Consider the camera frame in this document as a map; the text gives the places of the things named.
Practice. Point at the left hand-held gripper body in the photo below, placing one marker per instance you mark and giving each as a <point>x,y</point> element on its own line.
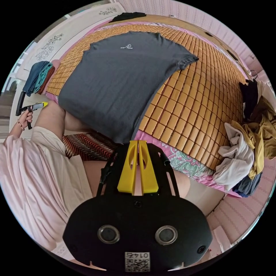
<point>34,107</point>

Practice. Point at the person's left forearm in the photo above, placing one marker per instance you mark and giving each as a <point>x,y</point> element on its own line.
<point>15,131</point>

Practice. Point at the gray t-shirt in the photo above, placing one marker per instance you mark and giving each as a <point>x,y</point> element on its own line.
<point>112,86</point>

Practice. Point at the stack of folded clothes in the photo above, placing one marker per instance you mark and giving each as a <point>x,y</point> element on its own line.
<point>37,77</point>

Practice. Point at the pile of clothes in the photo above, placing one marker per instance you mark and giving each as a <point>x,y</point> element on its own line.
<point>237,155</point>

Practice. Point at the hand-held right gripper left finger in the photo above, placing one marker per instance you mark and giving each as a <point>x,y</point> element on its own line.
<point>126,168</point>

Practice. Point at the bed with woven mat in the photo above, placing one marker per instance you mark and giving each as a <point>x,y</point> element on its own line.
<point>194,107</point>

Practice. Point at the person's left hand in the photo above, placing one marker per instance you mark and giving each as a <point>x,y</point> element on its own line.
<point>27,119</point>

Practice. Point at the person's body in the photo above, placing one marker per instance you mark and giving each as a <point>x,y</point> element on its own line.
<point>32,172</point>

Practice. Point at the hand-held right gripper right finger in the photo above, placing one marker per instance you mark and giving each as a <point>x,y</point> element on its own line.
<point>149,170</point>

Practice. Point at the black garment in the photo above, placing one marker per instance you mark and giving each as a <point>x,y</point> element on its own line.
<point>127,16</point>

